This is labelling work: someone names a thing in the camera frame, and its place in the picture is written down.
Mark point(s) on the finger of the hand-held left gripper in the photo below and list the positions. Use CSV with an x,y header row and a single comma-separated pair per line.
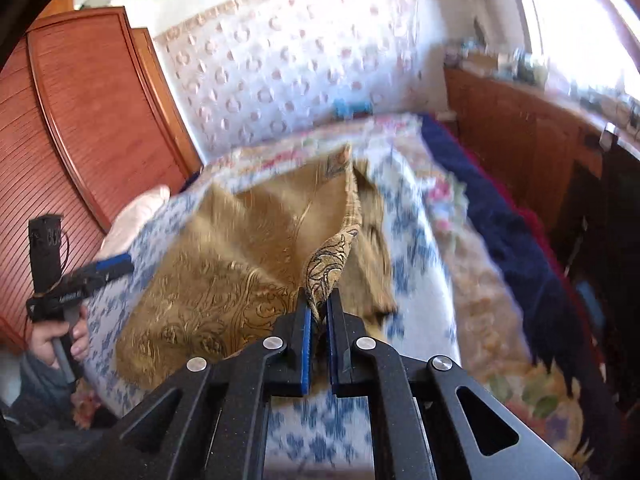
x,y
112,264

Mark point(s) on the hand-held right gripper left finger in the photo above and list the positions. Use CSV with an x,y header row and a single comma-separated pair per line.
x,y
305,355

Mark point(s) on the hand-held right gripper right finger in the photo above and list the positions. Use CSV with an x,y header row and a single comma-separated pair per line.
x,y
334,355

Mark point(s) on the golden patterned shirt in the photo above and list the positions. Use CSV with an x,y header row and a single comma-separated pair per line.
x,y
225,270

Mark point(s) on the person's left forearm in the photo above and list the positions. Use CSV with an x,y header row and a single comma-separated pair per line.
x,y
40,380

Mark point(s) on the person's left hand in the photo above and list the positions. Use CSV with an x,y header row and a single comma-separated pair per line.
x,y
50,342

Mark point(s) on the pale pink cloth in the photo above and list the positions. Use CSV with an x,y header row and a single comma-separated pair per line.
x,y
135,220

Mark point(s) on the wooden slatted wardrobe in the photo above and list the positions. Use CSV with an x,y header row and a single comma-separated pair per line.
x,y
75,135

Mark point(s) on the pink floral quilt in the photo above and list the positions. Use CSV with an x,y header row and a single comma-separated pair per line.
x,y
482,320

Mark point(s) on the navy blue blanket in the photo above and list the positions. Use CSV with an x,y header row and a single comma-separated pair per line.
x,y
500,220

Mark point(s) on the light blue plastic bag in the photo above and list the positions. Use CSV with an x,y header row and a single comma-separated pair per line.
x,y
350,107

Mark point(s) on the long wooden cabinet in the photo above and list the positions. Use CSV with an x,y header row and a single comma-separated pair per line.
x,y
520,130

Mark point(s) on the wooden framed window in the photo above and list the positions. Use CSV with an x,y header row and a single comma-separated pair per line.
x,y
585,20

